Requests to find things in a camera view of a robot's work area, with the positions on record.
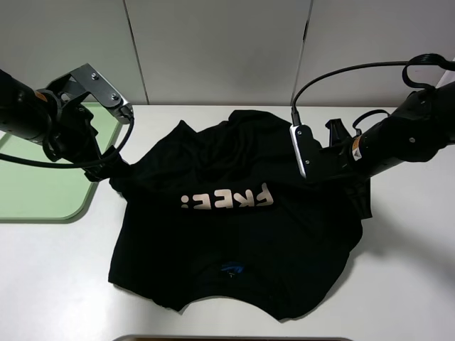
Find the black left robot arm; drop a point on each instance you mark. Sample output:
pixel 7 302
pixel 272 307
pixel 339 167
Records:
pixel 25 114

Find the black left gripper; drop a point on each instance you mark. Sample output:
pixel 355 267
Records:
pixel 71 137

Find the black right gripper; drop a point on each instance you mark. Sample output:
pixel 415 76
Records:
pixel 334 165

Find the black short sleeve t-shirt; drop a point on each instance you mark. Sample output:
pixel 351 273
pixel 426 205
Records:
pixel 225 212

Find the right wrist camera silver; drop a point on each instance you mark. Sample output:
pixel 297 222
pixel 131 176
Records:
pixel 306 149

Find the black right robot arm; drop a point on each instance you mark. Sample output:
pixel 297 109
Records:
pixel 421 126

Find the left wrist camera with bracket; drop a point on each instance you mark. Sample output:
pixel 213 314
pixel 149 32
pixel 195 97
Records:
pixel 74 87

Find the light green plastic tray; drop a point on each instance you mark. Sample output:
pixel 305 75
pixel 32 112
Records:
pixel 39 195

